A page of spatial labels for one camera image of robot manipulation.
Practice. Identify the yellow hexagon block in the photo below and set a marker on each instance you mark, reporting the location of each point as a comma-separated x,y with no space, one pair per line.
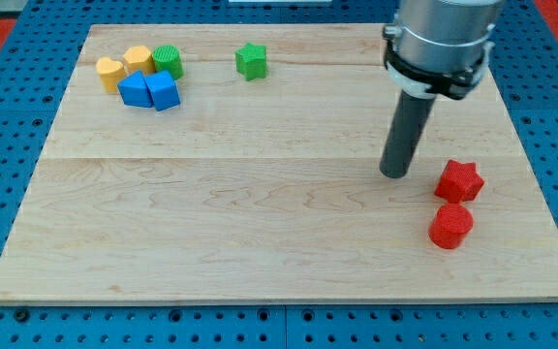
139,58

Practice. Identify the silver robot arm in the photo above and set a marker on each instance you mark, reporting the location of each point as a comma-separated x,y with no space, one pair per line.
449,21

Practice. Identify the wooden board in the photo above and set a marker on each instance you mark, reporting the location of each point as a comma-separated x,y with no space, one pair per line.
269,191

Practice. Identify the green cylinder block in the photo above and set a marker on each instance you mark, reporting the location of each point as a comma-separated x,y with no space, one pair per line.
167,58

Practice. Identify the blue wedge block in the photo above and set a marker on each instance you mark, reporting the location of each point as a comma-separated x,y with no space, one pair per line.
134,91

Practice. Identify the yellow heart block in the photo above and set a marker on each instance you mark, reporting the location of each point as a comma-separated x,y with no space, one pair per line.
110,72

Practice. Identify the blue cube block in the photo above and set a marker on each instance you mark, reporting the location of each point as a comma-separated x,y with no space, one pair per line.
163,90

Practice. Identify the red cylinder block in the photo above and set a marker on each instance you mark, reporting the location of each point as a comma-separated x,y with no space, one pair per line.
451,224

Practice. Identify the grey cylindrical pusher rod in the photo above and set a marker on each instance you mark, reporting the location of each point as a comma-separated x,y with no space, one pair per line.
409,119

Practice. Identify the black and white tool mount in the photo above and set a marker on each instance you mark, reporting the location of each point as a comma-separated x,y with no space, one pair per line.
424,68

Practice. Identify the green star block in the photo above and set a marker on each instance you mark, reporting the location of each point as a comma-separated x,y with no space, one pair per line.
251,61

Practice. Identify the red star block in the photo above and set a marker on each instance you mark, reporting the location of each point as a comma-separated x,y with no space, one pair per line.
459,182

